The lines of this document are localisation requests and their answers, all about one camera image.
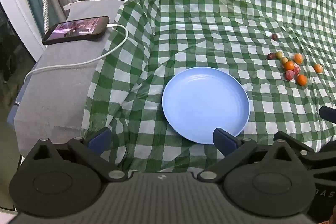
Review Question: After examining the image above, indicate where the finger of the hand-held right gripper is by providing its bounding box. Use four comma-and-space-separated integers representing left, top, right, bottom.
319, 106, 336, 124
274, 131, 336, 169

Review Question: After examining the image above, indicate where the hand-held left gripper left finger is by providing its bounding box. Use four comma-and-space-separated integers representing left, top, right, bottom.
25, 127, 128, 182

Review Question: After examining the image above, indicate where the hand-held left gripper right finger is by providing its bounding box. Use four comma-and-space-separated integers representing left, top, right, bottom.
197, 128, 302, 182

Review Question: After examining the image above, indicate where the blue round plate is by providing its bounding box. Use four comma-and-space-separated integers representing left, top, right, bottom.
162, 67, 250, 145

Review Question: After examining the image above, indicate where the grey fabric cushion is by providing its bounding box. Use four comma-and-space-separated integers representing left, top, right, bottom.
13, 0, 126, 156

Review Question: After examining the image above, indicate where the black smartphone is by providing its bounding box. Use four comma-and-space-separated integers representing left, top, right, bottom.
41, 16, 110, 46

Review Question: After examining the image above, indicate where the green checked tablecloth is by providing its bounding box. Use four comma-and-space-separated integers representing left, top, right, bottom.
80, 0, 336, 174

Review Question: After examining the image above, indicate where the white charging cable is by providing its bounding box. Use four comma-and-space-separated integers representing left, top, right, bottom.
24, 24, 129, 85

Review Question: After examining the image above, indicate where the white window frame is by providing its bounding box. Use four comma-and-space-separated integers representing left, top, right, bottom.
0, 0, 46, 56

